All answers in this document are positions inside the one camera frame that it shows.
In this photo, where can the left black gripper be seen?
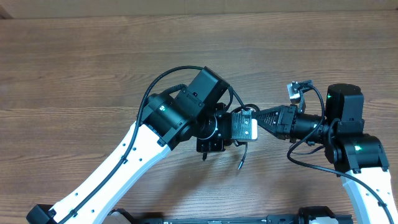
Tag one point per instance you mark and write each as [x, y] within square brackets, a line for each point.
[216, 145]

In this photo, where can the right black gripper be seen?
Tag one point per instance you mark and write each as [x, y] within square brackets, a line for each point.
[283, 122]

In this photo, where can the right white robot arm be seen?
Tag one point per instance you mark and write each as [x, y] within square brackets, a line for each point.
[358, 159]

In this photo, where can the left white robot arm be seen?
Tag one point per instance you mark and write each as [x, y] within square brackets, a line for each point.
[163, 121]

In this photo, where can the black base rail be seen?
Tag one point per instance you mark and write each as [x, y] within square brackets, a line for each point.
[305, 215]

